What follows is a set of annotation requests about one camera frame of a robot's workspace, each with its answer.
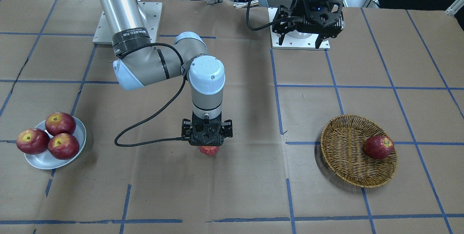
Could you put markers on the dark red apple in basket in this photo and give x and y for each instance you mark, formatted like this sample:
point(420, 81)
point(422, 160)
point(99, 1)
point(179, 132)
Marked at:
point(379, 147)

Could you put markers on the woven wicker basket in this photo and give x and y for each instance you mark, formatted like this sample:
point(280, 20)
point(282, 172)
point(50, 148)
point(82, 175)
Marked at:
point(342, 146)

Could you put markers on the red yellow apple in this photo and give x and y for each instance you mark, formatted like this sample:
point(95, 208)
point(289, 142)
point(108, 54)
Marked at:
point(209, 150)

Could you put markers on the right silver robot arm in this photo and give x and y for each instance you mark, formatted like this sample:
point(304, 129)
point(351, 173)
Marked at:
point(142, 61)

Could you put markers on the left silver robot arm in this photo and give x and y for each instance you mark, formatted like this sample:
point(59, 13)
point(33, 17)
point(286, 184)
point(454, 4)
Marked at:
point(273, 5)

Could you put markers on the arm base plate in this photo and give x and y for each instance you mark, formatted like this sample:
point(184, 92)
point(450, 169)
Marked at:
point(295, 40)
point(152, 13)

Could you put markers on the red apple on plate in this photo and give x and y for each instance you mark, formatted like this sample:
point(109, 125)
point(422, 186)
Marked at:
point(60, 122)
point(63, 146)
point(33, 141)

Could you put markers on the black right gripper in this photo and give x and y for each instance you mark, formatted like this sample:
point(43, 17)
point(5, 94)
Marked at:
point(187, 128)

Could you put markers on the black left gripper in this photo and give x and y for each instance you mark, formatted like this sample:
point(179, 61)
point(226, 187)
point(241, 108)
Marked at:
point(302, 11)

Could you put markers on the red apple on plate front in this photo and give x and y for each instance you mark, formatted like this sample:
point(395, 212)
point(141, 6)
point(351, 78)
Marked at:
point(63, 146)

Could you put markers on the red apple on plate back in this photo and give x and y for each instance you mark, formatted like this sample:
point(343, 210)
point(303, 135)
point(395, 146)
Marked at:
point(60, 122)

